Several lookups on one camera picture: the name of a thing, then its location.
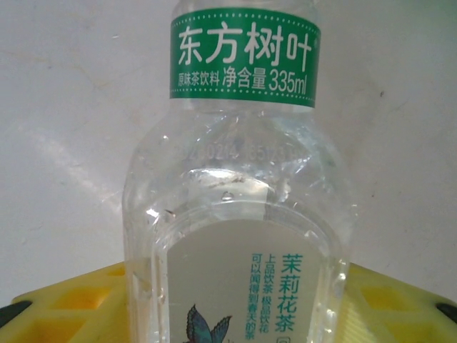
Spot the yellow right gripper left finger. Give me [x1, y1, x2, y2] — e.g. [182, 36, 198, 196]
[0, 262, 131, 343]

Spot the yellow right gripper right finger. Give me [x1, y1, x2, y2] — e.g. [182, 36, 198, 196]
[344, 263, 457, 343]

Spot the clear tea bottle green label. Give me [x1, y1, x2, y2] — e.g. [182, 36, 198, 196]
[121, 0, 353, 343]

